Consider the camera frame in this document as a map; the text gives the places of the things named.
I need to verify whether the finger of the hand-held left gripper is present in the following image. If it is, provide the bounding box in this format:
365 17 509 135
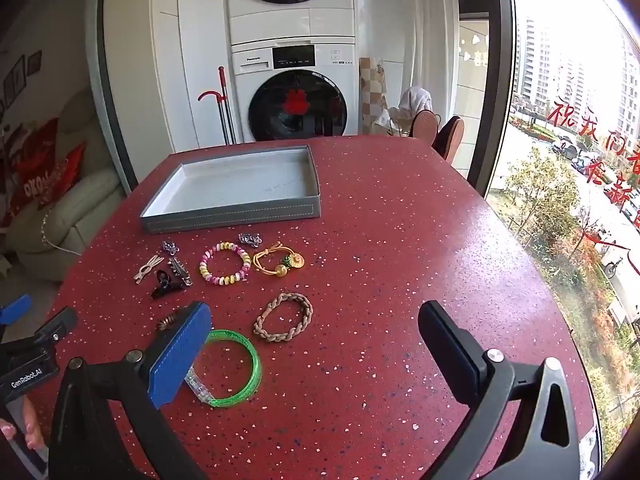
27 306 79 357
0 294 34 327

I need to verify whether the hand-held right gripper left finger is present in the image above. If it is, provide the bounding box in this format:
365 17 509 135
47 301 212 480

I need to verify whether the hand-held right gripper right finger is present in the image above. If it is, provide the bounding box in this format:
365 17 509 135
418 301 581 480

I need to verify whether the black claw hair clip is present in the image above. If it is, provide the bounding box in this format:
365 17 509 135
150 269 187 301

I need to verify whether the green translucent bangle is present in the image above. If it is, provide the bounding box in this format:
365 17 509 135
184 329 262 409

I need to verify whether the silver alligator hair clip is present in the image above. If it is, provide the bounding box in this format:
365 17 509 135
169 257 194 287

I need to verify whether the pink yellow beaded bracelet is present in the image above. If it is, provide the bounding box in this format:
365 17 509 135
198 241 252 286

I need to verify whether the beige braided bracelet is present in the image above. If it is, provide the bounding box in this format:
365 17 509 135
253 292 314 344

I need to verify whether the cream bow hair clip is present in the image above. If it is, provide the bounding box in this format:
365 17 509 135
133 255 165 285

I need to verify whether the yellow cord bracelet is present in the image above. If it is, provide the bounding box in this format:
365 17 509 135
252 241 306 277

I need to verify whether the grey shallow tray box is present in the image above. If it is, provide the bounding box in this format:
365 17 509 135
140 144 321 234

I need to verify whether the person's left hand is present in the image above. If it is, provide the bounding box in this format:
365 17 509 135
0 396 49 453

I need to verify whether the cream leather sofa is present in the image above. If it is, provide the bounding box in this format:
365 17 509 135
4 89 124 282

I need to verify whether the red printed cushion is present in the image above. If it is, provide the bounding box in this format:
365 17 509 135
7 117 87 223

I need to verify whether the white cloth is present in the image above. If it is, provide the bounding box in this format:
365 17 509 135
397 86 432 117

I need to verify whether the red window decal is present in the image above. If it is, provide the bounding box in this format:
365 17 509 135
545 95 640 226

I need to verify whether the checkered paper bag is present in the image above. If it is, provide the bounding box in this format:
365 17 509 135
358 56 392 136

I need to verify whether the white washing machine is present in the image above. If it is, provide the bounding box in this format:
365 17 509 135
231 42 359 144

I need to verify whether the white cabinet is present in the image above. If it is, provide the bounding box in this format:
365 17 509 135
102 0 233 148

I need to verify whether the red handled mop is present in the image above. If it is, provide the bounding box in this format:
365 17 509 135
197 66 239 146

